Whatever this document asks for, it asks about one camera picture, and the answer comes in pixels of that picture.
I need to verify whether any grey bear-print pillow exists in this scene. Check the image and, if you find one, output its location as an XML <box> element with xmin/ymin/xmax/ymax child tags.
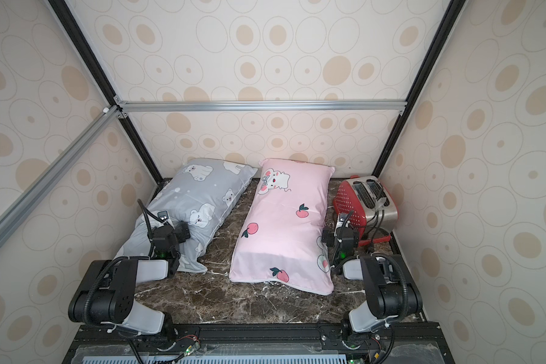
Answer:
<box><xmin>117</xmin><ymin>159</ymin><xmax>257</xmax><ymax>273</ymax></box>

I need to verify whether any pink cat-print pillow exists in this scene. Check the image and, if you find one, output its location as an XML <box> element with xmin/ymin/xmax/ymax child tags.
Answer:
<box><xmin>229</xmin><ymin>159</ymin><xmax>335</xmax><ymax>296</ymax></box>

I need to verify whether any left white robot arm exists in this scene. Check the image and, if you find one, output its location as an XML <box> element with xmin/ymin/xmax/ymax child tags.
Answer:
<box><xmin>68</xmin><ymin>221</ymin><xmax>190</xmax><ymax>341</ymax></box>

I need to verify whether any red and silver toaster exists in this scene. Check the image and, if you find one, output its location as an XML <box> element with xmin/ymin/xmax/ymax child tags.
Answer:
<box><xmin>332</xmin><ymin>176</ymin><xmax>398</xmax><ymax>244</ymax></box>

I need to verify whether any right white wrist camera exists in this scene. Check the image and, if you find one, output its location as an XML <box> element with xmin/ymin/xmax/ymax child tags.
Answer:
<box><xmin>336</xmin><ymin>210</ymin><xmax>353</xmax><ymax>228</ymax></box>

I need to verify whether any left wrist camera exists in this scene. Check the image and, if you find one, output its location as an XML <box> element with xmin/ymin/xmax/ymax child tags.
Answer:
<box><xmin>157</xmin><ymin>211</ymin><xmax>169</xmax><ymax>221</ymax></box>

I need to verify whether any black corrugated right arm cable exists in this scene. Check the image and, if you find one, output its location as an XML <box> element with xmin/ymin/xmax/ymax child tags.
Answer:
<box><xmin>372</xmin><ymin>252</ymin><xmax>410</xmax><ymax>319</ymax></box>

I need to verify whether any black base frame rail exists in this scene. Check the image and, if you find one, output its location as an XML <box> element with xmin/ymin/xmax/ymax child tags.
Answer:
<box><xmin>63</xmin><ymin>322</ymin><xmax>454</xmax><ymax>363</ymax></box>

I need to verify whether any horizontal aluminium rail back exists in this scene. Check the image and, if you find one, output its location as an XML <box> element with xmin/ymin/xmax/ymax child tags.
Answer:
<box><xmin>119</xmin><ymin>99</ymin><xmax>406</xmax><ymax>112</ymax></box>

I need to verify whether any aluminium rail left wall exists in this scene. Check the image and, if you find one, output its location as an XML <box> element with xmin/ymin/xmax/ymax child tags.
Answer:
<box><xmin>0</xmin><ymin>106</ymin><xmax>119</xmax><ymax>249</ymax></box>

